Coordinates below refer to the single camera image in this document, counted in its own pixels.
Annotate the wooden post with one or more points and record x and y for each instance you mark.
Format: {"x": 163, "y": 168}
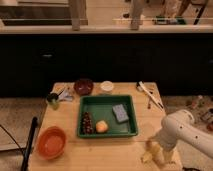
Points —
{"x": 77, "y": 9}
{"x": 135, "y": 13}

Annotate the dark grape bunch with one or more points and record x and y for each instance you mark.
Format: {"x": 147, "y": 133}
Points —
{"x": 87, "y": 127}

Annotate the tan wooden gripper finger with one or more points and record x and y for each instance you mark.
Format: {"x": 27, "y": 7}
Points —
{"x": 168, "y": 156}

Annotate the dark maroon bowl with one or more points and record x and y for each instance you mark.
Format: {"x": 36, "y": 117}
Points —
{"x": 83, "y": 86}

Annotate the yellow orange fruit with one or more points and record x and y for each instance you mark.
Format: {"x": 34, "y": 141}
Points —
{"x": 101, "y": 126}

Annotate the grey metal utensil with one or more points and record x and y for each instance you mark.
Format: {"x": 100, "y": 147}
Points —
{"x": 65, "y": 95}

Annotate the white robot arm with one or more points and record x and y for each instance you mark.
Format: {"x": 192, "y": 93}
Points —
{"x": 179, "y": 126}

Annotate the wooden post right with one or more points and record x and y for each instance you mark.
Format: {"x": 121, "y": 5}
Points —
{"x": 135, "y": 13}

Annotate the green cup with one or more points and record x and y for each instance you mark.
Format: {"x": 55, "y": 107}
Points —
{"x": 53, "y": 100}

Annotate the green plastic tray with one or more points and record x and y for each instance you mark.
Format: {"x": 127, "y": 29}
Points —
{"x": 100, "y": 108}

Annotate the yellow banana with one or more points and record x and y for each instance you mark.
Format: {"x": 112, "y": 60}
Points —
{"x": 153, "y": 153}

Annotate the black stand pole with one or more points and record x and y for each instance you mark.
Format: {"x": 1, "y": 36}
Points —
{"x": 27, "y": 151}

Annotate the wooden post left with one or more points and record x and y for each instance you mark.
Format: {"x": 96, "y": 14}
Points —
{"x": 77, "y": 9}

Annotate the orange red bowl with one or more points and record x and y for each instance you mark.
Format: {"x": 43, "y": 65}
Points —
{"x": 51, "y": 143}

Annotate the small white cup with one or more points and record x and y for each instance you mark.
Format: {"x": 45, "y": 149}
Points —
{"x": 107, "y": 86}

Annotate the blue sponge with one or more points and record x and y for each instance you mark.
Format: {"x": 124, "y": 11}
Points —
{"x": 120, "y": 113}

